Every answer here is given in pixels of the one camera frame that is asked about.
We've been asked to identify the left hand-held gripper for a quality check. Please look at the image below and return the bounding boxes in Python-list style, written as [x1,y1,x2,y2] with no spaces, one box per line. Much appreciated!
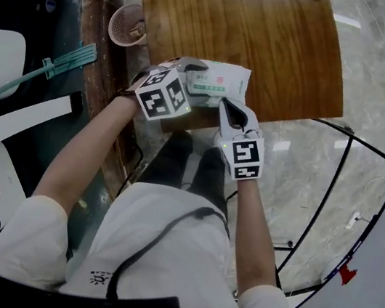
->
[130,48,211,130]

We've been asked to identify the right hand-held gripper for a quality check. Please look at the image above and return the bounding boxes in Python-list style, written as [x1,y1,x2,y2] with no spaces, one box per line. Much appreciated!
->
[206,95,274,187]

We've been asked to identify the white green wet wipes pack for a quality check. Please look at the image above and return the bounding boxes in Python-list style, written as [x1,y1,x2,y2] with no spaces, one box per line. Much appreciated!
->
[179,55,254,117]

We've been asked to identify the person's left forearm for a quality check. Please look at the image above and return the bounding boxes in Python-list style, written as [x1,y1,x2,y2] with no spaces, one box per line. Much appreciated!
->
[30,81,142,219]

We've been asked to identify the person's right forearm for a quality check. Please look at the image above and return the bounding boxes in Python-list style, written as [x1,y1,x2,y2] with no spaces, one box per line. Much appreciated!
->
[218,177,295,299]

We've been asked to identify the person's left hand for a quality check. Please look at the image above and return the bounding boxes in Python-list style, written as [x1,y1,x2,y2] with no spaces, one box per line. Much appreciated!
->
[128,63,154,97]

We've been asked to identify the person's black trousers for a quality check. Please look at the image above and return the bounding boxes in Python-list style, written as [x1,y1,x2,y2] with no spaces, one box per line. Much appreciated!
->
[130,123,244,227]

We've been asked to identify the pink mesh wastebasket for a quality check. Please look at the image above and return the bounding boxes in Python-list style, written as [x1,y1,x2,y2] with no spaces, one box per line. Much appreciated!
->
[105,0,155,52]

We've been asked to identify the white flat board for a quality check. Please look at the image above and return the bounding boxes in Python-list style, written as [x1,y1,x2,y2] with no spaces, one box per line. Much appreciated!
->
[0,84,75,172]

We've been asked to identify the white power strip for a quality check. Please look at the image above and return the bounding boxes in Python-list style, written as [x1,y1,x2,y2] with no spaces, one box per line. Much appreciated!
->
[346,209,363,232]

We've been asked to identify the person's white shirt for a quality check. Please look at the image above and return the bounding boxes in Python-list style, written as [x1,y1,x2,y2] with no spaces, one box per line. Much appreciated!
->
[0,155,337,308]

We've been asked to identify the white panel with red mark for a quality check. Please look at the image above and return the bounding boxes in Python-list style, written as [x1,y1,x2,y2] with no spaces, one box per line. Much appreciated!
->
[292,159,385,308]

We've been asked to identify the dark wrist bracelet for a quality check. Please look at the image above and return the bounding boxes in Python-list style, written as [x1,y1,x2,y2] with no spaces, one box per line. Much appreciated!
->
[115,87,139,102]

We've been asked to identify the black metal tube frame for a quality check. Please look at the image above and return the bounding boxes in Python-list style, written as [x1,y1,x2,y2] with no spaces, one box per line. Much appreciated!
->
[261,113,385,308]

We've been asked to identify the black cable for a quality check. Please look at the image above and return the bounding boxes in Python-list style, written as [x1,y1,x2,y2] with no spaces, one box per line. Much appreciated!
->
[105,192,231,308]

